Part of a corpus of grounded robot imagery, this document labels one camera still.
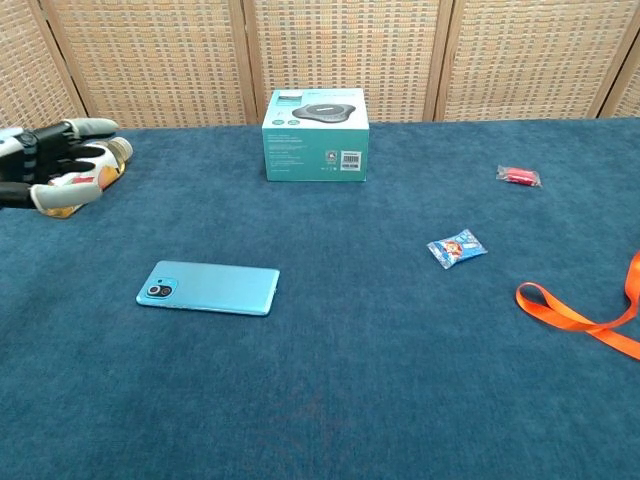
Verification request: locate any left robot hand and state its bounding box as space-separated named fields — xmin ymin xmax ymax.
xmin=0 ymin=118 xmax=120 ymax=212

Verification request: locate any blue smartphone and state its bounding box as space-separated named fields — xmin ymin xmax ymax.
xmin=135 ymin=259 xmax=281 ymax=318

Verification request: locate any yellow drink bottle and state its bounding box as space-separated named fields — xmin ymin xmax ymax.
xmin=41 ymin=136 xmax=134 ymax=220

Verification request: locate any teal speaker product box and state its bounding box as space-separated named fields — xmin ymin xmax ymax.
xmin=261 ymin=88 xmax=371 ymax=184

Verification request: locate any woven rattan folding screen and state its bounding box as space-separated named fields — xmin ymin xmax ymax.
xmin=0 ymin=0 xmax=640 ymax=145

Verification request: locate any blue table cloth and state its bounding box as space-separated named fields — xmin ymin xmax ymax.
xmin=0 ymin=117 xmax=640 ymax=480

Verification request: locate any blue white snack packet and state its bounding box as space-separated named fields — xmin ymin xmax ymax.
xmin=426 ymin=228 xmax=489 ymax=271

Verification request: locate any red wrapped candy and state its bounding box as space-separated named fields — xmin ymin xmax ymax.
xmin=495 ymin=164 xmax=543 ymax=189

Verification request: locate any orange ribbon lanyard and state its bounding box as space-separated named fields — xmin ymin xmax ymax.
xmin=515 ymin=251 xmax=640 ymax=362

